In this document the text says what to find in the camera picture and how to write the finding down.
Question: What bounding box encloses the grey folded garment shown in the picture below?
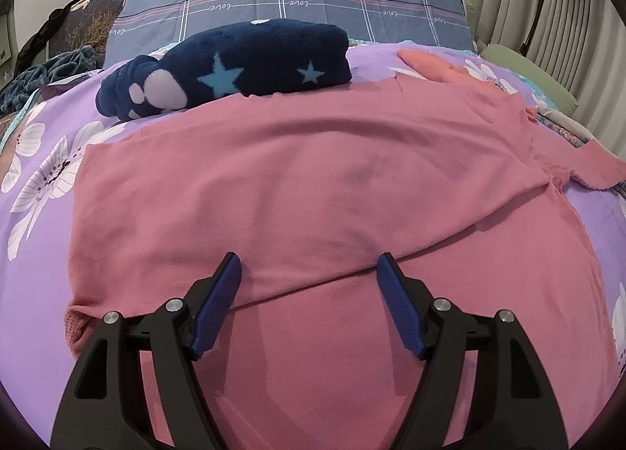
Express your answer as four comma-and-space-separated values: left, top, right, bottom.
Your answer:
558, 112, 618, 153

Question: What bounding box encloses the dark blue blanket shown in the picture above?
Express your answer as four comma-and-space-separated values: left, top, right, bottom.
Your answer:
0, 46, 106, 113

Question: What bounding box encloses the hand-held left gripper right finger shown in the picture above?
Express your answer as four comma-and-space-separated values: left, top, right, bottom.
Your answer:
376, 252, 570, 450

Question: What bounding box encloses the green cushion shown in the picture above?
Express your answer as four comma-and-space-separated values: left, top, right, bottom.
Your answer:
482, 44, 578, 115

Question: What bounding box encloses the navy star fleece garment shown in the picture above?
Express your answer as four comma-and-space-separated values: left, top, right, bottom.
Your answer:
95, 18, 352, 121

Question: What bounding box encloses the pink knit garment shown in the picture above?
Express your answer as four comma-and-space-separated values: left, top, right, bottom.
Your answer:
66, 76, 626, 450

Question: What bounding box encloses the salmon knit shirt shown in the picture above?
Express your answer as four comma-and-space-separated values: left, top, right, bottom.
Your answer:
397, 49, 490, 85

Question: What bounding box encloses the black clothing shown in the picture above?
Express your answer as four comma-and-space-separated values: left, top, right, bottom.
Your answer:
14, 0, 89, 69

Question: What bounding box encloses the floral patterned folded garment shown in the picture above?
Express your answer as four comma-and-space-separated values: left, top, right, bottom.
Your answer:
534, 108, 588, 148

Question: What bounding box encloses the beige curtain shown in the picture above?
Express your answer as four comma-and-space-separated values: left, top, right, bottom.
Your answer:
460, 0, 626, 157

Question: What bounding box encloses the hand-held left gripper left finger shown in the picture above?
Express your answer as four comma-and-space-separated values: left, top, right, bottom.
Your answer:
49, 252, 243, 450

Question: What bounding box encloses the purple floral bedsheet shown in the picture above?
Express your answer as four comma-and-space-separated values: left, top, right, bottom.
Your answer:
0, 41, 626, 402

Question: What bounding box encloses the brown patterned pillow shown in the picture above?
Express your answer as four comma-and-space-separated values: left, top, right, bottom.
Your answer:
49, 0, 130, 59

